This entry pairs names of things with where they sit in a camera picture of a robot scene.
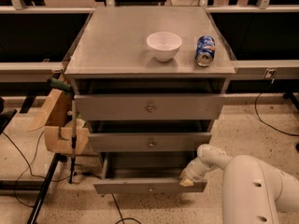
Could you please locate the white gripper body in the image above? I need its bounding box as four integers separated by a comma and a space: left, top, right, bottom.
180, 158, 215, 183

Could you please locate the grey bottom drawer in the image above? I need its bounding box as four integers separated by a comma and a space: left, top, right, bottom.
94, 151, 207, 194

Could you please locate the grey drawer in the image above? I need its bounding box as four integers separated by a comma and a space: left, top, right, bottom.
94, 151, 207, 194
89, 133, 211, 152
75, 94, 225, 120

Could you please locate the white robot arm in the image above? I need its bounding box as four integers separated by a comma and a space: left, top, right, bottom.
179, 145, 299, 224

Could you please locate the grey middle drawer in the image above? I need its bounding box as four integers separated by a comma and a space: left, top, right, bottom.
89, 133, 211, 152

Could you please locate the grey three-drawer cabinet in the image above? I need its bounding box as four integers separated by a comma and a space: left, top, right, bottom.
64, 6, 236, 175

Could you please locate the grey top drawer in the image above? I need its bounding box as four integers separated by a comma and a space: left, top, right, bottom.
75, 94, 225, 120

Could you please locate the open cardboard box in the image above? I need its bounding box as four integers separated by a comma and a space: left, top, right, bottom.
27, 75, 94, 156

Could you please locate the blue soda can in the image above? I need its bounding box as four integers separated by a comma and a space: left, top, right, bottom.
195, 35, 216, 67

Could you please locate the white bowl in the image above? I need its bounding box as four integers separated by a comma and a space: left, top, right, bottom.
147, 32, 182, 62

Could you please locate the black metal stand leg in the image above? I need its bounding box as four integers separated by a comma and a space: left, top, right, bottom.
27, 153, 61, 224

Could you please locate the black floor cable centre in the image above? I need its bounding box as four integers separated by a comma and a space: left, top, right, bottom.
73, 171, 142, 224

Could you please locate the black floor cable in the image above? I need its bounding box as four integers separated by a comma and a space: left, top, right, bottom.
0, 130, 71, 209
73, 171, 142, 224
253, 92, 299, 137

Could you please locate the black floor cable right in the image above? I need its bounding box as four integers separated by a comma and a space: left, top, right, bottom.
253, 92, 299, 137

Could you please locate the black floor cable left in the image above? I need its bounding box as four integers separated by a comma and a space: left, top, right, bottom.
0, 130, 71, 209

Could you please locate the green-handled metal pole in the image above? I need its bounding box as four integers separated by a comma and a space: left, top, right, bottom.
47, 77, 77, 184

